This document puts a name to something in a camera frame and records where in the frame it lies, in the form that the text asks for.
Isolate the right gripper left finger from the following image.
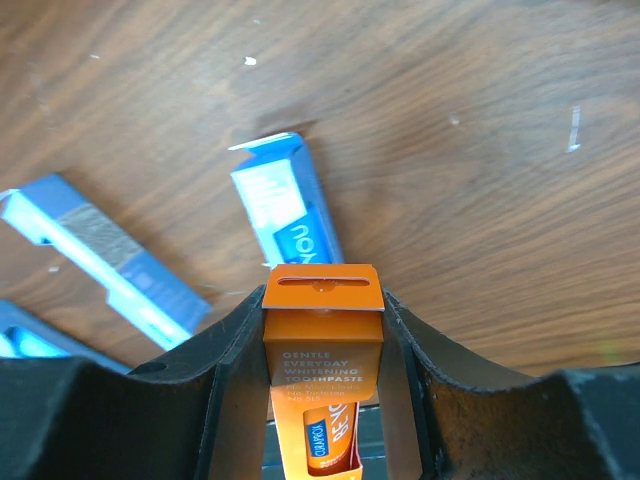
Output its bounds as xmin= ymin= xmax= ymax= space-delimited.
xmin=1 ymin=288 xmax=265 ymax=479

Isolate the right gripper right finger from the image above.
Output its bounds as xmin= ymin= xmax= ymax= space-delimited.
xmin=380 ymin=293 xmax=639 ymax=479

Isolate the orange toothpaste box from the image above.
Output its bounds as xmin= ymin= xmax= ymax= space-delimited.
xmin=262 ymin=264 xmax=384 ymax=479

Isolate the blue toothpaste box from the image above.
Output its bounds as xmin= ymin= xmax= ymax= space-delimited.
xmin=229 ymin=132 xmax=344 ymax=269
xmin=1 ymin=174 xmax=212 ymax=351
xmin=1 ymin=299 xmax=131 ymax=374

